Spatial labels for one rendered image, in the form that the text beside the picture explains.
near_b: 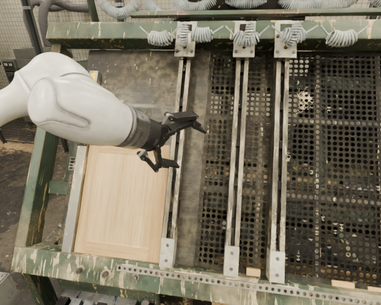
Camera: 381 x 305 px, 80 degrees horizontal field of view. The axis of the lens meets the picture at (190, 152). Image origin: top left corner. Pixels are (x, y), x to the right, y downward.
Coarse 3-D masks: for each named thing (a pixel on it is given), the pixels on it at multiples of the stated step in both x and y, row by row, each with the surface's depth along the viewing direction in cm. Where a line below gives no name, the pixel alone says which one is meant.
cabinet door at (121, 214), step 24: (96, 168) 117; (120, 168) 116; (144, 168) 115; (168, 168) 113; (96, 192) 116; (120, 192) 114; (144, 192) 113; (96, 216) 114; (120, 216) 112; (144, 216) 111; (96, 240) 112; (120, 240) 111; (144, 240) 109
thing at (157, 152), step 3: (159, 144) 56; (156, 147) 56; (159, 147) 57; (153, 150) 61; (156, 150) 58; (159, 150) 58; (156, 153) 59; (159, 153) 59; (156, 156) 61; (159, 156) 61; (156, 159) 63; (159, 159) 61; (156, 162) 65; (159, 162) 62; (162, 162) 63; (159, 165) 64; (162, 165) 64
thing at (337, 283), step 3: (333, 282) 97; (336, 282) 97; (339, 282) 97; (342, 282) 97; (345, 282) 97; (348, 282) 97; (351, 282) 97; (333, 285) 97; (336, 285) 97; (339, 285) 97; (342, 285) 97; (345, 285) 97; (348, 285) 97; (351, 285) 96; (351, 288) 96
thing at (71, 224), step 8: (96, 72) 124; (96, 80) 123; (80, 152) 118; (80, 160) 117; (80, 168) 116; (80, 176) 116; (72, 184) 115; (80, 184) 115; (72, 192) 115; (80, 192) 115; (72, 200) 114; (80, 200) 116; (72, 208) 114; (72, 216) 113; (72, 224) 112; (64, 232) 112; (72, 232) 112; (64, 240) 112; (72, 240) 111; (64, 248) 111; (72, 248) 111
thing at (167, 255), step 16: (176, 48) 112; (192, 48) 111; (192, 64) 121; (176, 96) 113; (176, 112) 111; (176, 144) 111; (176, 160) 111; (176, 176) 106; (176, 192) 105; (176, 208) 104; (176, 224) 104; (176, 240) 106; (160, 256) 102
